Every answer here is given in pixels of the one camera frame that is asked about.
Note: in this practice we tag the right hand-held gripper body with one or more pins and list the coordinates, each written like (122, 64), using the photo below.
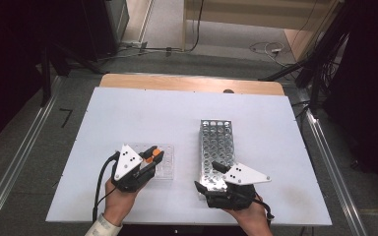
(246, 175)

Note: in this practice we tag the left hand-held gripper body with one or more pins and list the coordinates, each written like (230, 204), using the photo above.
(127, 162)

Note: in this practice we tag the orange capped test tube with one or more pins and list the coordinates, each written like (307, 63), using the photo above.
(149, 160)
(156, 152)

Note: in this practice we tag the clear plastic tube rack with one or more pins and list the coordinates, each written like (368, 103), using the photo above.
(168, 164)

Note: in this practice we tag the metal test tube rack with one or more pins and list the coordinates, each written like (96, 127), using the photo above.
(216, 141)

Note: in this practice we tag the person's left hand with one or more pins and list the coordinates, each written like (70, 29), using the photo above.
(119, 205)

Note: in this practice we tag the person's right hand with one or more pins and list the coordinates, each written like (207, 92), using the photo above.
(252, 221)

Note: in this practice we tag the white board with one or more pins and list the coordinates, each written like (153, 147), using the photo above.
(144, 114)

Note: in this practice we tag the dark table grommet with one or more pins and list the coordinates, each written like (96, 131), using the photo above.
(228, 91)

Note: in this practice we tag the grey power strip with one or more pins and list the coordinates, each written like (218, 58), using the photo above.
(134, 44)

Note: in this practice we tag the black metal stand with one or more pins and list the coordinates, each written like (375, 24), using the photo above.
(46, 75)

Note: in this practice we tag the dark cabinet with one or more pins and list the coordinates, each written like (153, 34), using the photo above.
(101, 29)

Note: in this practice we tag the metal floor rail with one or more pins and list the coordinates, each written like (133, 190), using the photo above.
(19, 154)
(333, 164)

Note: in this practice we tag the beige wooden frame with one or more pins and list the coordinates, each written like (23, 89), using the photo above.
(259, 14)

